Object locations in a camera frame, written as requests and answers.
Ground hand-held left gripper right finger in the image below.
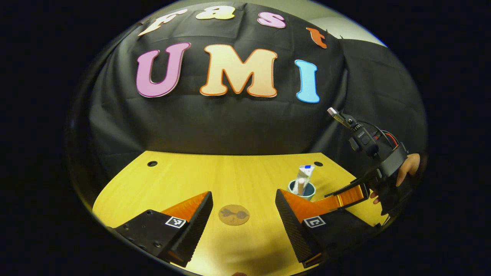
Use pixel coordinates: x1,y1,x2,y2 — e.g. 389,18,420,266
275,189,382,269

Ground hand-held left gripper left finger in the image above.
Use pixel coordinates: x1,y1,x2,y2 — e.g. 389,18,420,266
111,191,214,268

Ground light blue cup wooden handle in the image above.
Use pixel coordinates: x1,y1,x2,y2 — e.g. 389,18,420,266
288,179,316,202

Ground round wooden coaster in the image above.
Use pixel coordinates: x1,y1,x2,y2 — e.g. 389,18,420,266
218,204,250,226

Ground white toothpaste tube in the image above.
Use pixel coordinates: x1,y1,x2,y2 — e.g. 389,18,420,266
298,165,315,188

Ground wooden desktop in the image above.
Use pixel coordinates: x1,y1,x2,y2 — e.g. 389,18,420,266
92,151,389,276

